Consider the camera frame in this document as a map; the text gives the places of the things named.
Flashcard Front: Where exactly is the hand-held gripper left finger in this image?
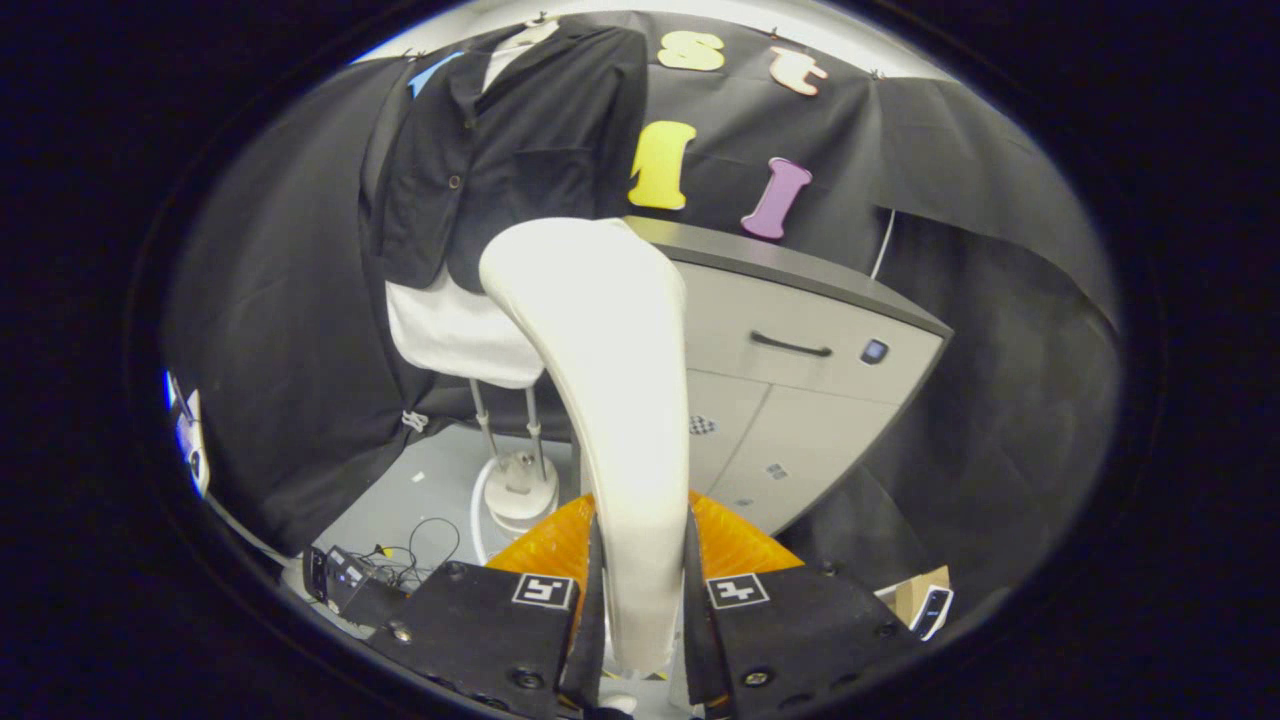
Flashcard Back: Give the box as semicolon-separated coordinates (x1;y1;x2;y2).
365;492;608;720

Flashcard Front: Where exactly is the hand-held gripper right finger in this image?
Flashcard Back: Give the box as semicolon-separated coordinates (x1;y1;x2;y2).
685;490;921;720

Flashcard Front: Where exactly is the white garment steamer nozzle with hose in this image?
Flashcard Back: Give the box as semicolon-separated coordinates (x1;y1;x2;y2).
468;217;691;716

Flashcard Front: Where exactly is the black jacket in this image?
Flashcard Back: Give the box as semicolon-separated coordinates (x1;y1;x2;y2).
362;20;649;294

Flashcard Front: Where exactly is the white steamer base with poles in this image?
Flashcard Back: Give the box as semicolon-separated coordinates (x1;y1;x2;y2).
468;380;561;536

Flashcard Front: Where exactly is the cardboard box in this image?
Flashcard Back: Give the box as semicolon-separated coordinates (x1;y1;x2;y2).
878;565;951;629

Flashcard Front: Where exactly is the white device with dark screen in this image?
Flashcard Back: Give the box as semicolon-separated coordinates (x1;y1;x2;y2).
908;585;954;642

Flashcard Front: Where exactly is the black box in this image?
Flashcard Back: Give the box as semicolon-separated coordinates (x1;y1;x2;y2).
303;545;406;629

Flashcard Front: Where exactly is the grey cabinet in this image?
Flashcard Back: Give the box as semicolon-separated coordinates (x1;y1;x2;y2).
575;215;954;536

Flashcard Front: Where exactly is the white and blue object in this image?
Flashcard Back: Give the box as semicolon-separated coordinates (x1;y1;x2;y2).
163;370;211;498

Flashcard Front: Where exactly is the black backdrop cloth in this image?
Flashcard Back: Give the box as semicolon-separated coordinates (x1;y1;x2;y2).
160;10;1121;611

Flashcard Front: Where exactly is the black cabinet handle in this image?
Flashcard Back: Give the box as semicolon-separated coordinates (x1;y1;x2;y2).
750;330;834;359

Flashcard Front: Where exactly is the thin white cable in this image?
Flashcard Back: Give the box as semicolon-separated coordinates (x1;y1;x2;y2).
870;207;896;281

